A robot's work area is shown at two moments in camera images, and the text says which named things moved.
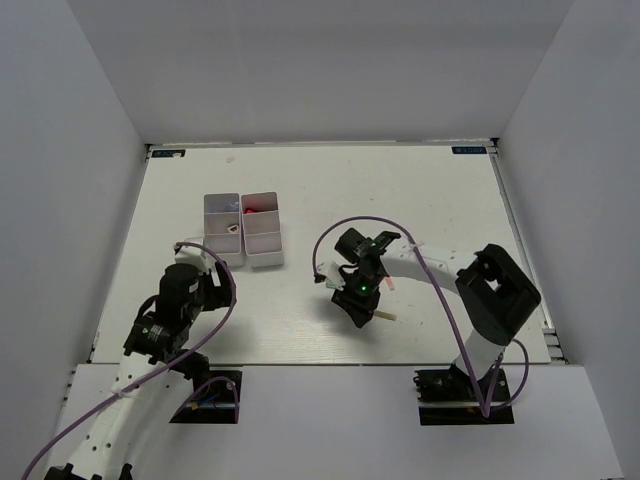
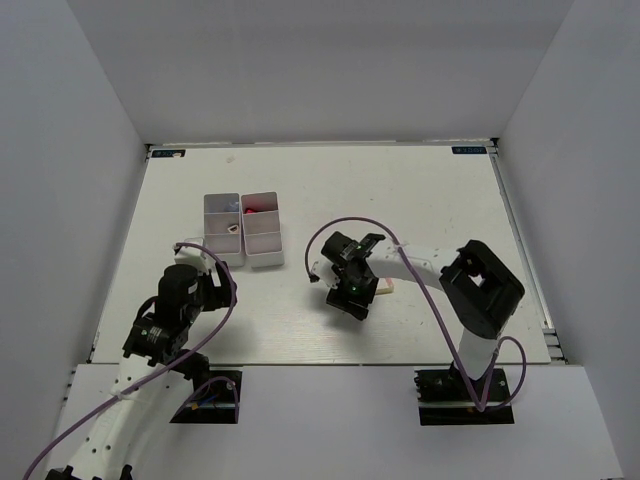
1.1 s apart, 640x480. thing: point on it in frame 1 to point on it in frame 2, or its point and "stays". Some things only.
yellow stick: [386, 315] to [385, 286]
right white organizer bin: [262, 229] stays
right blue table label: [469, 149] stays
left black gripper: [226, 286] stays
